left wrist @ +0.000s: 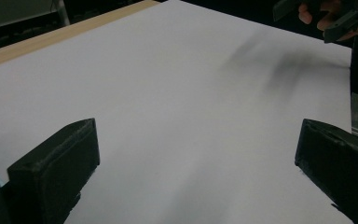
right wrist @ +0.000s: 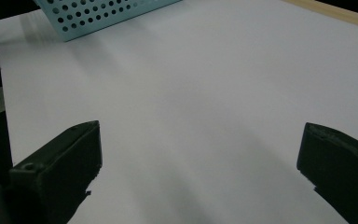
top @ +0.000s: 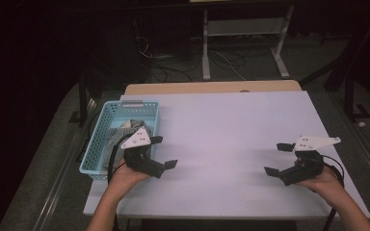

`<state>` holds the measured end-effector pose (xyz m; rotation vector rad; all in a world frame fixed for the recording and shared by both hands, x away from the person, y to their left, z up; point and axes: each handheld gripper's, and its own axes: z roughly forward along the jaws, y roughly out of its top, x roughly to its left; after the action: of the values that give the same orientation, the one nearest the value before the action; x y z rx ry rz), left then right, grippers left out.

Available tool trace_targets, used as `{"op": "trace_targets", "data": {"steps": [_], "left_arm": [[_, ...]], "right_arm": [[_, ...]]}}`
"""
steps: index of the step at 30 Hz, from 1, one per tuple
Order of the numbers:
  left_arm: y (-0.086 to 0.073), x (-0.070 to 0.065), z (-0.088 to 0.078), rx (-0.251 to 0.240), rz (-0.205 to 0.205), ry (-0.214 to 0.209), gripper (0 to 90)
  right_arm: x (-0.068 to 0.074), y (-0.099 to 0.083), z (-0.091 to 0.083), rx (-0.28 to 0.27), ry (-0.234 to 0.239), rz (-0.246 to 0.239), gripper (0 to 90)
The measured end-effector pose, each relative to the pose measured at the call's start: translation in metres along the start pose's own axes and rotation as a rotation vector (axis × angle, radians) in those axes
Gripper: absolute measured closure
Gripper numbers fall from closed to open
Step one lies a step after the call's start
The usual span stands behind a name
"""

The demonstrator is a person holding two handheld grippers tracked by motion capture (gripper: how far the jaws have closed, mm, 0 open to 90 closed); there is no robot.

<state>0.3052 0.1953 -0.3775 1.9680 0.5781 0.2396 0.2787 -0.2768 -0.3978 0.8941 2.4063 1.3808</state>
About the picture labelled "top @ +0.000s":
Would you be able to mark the black metal stand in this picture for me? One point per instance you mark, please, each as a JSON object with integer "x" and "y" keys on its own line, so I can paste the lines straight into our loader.
{"x": 350, "y": 96}
{"x": 83, "y": 96}

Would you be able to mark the white metal stand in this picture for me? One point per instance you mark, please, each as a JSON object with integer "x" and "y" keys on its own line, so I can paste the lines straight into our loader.
{"x": 205, "y": 48}

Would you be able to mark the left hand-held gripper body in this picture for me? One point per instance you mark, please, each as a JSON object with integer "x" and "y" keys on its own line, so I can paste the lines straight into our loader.
{"x": 139, "y": 160}

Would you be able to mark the person's left hand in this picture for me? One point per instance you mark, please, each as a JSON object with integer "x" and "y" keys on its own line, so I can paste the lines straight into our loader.
{"x": 126, "y": 178}

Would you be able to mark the person's right hand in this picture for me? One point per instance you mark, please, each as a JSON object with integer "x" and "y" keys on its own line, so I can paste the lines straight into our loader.
{"x": 322, "y": 183}

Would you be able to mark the small white round object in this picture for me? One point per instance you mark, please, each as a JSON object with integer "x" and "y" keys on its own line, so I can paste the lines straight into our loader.
{"x": 361, "y": 124}

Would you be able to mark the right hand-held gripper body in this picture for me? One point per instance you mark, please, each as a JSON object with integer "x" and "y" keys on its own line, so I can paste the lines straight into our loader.
{"x": 305, "y": 166}

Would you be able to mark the faded denim shorts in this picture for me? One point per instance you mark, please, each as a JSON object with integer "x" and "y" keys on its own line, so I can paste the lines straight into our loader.
{"x": 122, "y": 131}

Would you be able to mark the light blue plastic basket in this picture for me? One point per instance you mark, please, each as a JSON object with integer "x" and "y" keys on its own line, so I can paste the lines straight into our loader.
{"x": 98, "y": 144}

